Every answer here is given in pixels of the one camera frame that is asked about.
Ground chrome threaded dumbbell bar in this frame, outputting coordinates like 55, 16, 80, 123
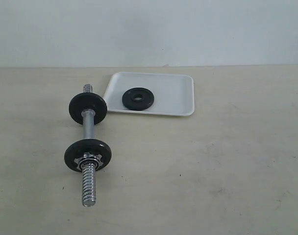
81, 83, 99, 208

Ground black weight plate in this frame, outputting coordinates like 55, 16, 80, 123
64, 139, 112, 172
122, 87, 154, 111
69, 93, 107, 125

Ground chrome star collar nut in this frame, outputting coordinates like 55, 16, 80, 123
74, 152, 104, 170

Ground white plastic tray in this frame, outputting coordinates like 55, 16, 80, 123
103, 72, 195, 117

